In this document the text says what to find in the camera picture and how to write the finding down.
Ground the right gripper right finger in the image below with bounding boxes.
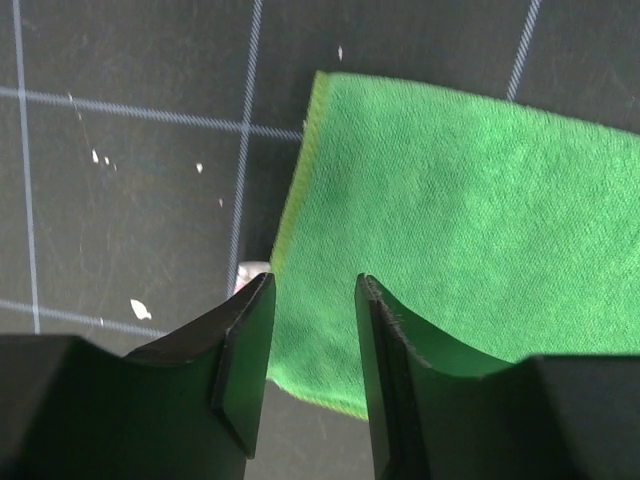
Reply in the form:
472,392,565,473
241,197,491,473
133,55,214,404
355,275,639,479

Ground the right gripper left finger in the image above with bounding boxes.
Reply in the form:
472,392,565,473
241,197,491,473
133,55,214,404
1,273,276,479

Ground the green towel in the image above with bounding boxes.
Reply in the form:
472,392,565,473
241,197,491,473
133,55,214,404
268,72,639,418

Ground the black grid mat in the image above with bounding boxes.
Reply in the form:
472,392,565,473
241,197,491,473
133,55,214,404
0,0,640,480

